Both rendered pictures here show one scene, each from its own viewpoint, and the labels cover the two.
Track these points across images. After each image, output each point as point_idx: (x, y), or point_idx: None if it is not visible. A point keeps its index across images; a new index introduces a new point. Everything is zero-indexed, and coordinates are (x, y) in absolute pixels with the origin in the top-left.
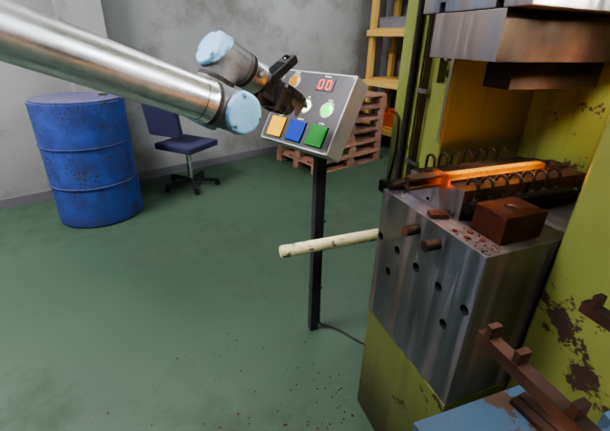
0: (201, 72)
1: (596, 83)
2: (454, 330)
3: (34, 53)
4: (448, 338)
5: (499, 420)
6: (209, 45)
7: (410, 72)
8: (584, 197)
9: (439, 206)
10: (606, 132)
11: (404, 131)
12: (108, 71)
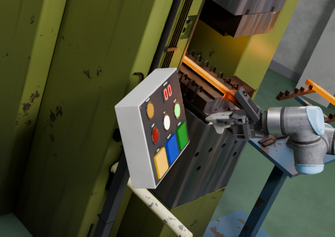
0: (320, 138)
1: None
2: (240, 150)
3: None
4: (236, 156)
5: (273, 152)
6: (322, 119)
7: (167, 39)
8: (242, 62)
9: (223, 108)
10: (252, 36)
11: None
12: None
